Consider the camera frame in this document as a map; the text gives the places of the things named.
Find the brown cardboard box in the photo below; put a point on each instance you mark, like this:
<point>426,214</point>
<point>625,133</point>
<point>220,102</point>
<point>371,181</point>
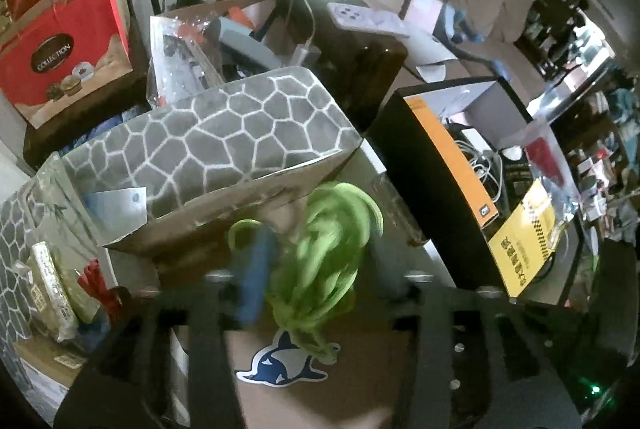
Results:
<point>240,214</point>

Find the dolphin sticker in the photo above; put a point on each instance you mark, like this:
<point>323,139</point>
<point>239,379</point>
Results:
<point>280,361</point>

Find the large black open box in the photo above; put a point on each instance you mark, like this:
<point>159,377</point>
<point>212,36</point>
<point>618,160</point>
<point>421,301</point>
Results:
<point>425,169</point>

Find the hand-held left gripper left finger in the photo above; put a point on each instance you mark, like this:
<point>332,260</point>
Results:
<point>256,269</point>

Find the red packet in clear bag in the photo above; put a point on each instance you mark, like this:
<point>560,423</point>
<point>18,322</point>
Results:
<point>547,154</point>

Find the lilac phone case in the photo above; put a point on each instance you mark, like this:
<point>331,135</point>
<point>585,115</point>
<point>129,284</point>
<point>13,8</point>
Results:
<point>360,16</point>

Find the yellow manual booklet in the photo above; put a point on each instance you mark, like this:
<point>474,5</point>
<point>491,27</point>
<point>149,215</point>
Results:
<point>530,244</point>

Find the red gift box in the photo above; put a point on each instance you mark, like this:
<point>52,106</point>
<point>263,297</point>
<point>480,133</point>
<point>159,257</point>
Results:
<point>65,59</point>

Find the clear plastic bag with parts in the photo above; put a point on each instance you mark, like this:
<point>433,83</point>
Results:
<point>180,59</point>

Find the pink small box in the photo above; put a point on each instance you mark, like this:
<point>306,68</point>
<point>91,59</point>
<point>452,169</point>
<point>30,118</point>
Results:
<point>422,6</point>

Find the red ribbon bundle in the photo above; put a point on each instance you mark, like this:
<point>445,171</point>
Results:
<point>97,286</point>

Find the white and blue paper envelope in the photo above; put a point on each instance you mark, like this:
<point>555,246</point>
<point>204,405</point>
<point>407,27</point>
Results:
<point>117,206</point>

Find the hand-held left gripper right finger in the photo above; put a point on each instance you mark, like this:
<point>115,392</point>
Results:
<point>391,269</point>

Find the grey pebble pattern mat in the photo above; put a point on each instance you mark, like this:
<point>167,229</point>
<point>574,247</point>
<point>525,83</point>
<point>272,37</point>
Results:
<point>220,129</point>

